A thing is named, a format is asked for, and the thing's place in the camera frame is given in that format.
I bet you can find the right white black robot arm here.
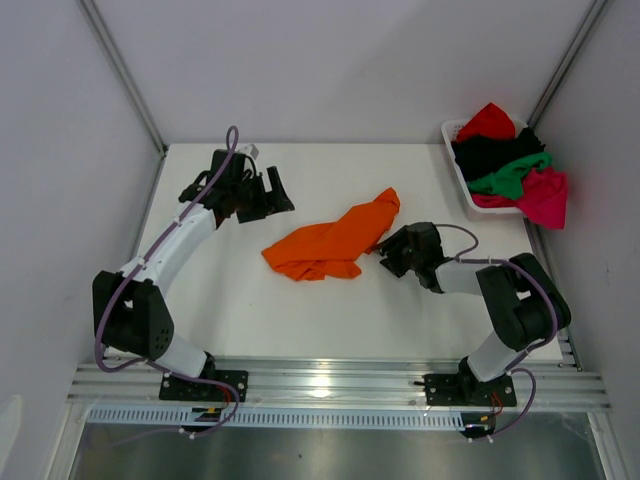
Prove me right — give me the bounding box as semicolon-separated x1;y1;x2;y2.
373;222;571;407

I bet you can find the slotted grey cable duct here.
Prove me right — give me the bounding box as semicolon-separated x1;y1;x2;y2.
87;405;465;431

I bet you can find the white plastic laundry basket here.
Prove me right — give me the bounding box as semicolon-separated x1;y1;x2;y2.
441;118;524;221

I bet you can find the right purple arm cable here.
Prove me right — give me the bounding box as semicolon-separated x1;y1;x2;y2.
434;223;560;444

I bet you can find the red t shirt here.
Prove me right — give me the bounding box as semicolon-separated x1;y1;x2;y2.
455;102;516;142

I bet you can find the aluminium mounting rail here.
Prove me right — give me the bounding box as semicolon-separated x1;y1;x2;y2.
66;357;612;413

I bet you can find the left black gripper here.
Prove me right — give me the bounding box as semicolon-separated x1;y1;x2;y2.
231;167;293;224

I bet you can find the green t shirt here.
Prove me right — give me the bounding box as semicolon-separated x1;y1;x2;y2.
466;152;552;200

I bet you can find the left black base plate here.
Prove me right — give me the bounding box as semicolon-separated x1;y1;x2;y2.
159;369;249;403

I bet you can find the black t shirt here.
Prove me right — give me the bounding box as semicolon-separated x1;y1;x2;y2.
452;128;545;182

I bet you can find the orange t shirt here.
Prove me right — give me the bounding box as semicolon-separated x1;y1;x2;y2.
262;188;401;281

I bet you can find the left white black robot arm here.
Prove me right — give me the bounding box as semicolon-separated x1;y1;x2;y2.
92;144;294;400

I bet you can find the magenta t shirt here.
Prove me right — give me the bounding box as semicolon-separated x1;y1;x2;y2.
471;167;569;230

